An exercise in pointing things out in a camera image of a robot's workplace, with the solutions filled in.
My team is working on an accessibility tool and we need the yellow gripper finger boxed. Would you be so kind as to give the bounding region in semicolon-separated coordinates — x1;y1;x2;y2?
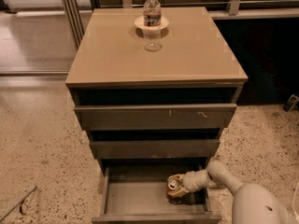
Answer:
174;186;189;199
167;174;184;184

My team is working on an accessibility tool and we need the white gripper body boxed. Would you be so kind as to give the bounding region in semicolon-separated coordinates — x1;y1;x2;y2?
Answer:
182;170;209;192

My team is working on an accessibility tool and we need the red coke can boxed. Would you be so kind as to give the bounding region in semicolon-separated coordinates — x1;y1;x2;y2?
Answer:
166;179;178;200

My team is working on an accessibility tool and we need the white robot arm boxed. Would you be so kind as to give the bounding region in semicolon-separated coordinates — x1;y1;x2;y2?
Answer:
166;161;299;224

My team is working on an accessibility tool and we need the grey middle drawer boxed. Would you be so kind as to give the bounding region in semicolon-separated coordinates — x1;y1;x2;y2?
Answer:
90;139;220;159

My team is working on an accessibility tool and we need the grey open bottom drawer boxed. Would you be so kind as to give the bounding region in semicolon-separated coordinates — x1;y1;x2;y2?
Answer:
92;163;221;224

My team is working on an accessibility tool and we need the grey top drawer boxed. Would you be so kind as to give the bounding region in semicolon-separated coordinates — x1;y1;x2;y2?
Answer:
75;104;236;131

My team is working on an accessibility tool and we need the grey drawer cabinet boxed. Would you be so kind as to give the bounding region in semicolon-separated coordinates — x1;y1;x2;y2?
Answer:
64;7;249;224

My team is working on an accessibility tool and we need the small dark floor device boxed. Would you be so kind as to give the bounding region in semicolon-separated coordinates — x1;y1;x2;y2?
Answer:
283;94;299;112

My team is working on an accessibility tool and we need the metal rod on floor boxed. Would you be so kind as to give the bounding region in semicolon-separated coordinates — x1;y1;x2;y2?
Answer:
0;185;37;222

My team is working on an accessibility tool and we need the white small plate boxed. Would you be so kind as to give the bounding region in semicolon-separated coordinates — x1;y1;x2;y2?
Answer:
135;16;169;29

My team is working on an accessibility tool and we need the clear plastic water bottle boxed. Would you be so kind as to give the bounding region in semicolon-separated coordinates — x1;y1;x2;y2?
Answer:
142;0;162;52

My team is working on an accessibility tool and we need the white cable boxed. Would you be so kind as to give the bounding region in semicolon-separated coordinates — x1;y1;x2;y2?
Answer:
291;180;299;217

